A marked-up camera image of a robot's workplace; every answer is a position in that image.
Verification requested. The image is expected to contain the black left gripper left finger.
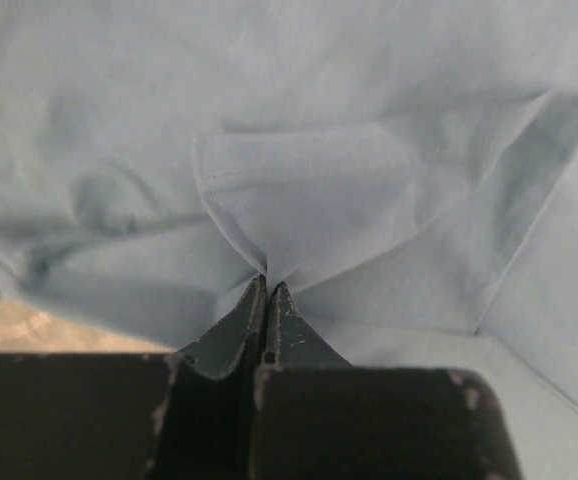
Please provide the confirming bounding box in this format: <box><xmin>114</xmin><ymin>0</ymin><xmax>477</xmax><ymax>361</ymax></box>
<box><xmin>0</xmin><ymin>276</ymin><xmax>267</xmax><ymax>479</ymax></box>

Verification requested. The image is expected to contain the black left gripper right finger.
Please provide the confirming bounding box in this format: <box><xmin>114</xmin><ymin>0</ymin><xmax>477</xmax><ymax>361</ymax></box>
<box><xmin>251</xmin><ymin>284</ymin><xmax>522</xmax><ymax>479</ymax></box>

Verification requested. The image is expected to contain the grey blue t shirt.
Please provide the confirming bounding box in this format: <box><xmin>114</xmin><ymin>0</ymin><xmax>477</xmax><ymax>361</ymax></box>
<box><xmin>0</xmin><ymin>1</ymin><xmax>578</xmax><ymax>479</ymax></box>

